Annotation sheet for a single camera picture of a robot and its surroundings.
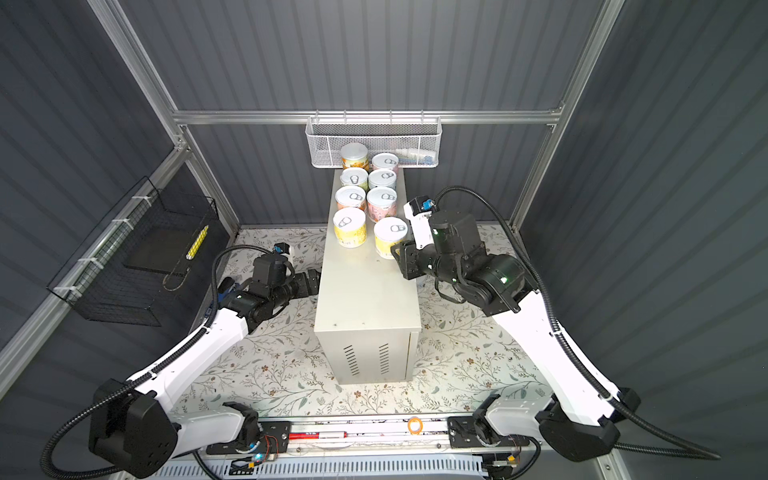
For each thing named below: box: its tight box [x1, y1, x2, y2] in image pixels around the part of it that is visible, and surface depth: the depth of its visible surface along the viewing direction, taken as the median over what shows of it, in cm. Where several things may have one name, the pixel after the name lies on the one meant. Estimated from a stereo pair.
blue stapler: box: [216, 277, 241, 304], surface depth 101 cm
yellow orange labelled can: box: [340, 142, 371, 171], surface depth 82 cm
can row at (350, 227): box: [333, 207, 367, 249], surface depth 68 cm
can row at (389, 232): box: [374, 216, 408, 260], surface depth 66 cm
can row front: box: [335, 185, 366, 211], surface depth 73 cm
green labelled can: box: [340, 167, 369, 191], surface depth 78 cm
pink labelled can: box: [372, 152, 399, 172], surface depth 82 cm
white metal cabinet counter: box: [314, 170, 422, 385], surface depth 65 cm
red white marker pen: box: [289, 431, 385, 440], surface depth 75 cm
